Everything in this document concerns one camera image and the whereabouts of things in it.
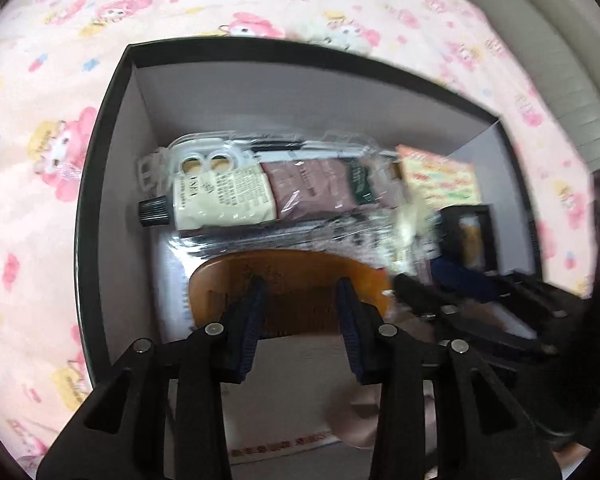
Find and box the black cardboard box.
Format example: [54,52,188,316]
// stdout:
[74,35,544,466]

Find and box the pink printed blanket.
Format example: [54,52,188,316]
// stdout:
[0,0,600,476]

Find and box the pale pink fabric bundle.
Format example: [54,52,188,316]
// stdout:
[325,385,441,448]

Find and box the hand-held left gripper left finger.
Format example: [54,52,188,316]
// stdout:
[36,276,268,480]

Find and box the small black square frame box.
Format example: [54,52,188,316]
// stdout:
[437,204,501,273]

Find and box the clear phone case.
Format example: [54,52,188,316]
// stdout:
[140,132,396,256]

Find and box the grey-green padded headboard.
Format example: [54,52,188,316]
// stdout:
[450,0,600,171]

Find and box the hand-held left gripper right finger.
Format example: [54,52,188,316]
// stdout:
[335,276,563,480]

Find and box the orange card sticker pack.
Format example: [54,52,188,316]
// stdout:
[395,145,481,206]

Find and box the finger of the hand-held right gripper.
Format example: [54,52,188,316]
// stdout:
[395,272,542,357]
[431,257,587,319]

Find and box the brown wooden comb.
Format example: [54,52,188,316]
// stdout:
[187,250,396,338]

